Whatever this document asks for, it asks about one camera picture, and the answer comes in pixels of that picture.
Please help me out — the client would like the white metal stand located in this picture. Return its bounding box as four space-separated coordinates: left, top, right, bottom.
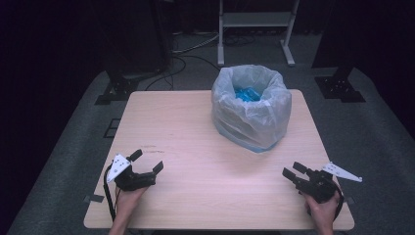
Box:
216 0 300 68

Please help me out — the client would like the bin with clear plastic bag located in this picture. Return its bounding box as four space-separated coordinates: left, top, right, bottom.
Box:
210 64 293 151

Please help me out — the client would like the crumpled blue plastic wrapper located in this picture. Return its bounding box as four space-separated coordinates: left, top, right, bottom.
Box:
233 85 262 103

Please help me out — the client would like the black floor cable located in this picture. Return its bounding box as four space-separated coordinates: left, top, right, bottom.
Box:
144 54 222 92

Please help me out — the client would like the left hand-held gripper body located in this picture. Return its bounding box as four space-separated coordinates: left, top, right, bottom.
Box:
106 153 158 193

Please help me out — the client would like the blue trash bin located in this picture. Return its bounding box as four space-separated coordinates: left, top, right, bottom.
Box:
216 125 283 154

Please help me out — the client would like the grey tape piece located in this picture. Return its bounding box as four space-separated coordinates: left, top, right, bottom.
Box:
82 194 106 205

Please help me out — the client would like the black stand with base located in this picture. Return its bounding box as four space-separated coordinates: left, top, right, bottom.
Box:
311 0 367 104
94 0 172 106

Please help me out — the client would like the person's right hand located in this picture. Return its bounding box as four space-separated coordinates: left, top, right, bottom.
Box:
304 191 341 227

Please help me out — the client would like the white floor cable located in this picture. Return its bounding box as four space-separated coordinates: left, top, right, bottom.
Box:
171 30 220 55

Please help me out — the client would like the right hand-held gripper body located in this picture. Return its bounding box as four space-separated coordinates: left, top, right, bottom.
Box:
294 162 363 204

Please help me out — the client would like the person's left hand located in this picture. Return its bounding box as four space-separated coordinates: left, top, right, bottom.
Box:
114 186 149 225

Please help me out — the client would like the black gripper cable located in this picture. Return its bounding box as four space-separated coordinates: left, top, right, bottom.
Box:
103 164 119 223
332 184 346 220

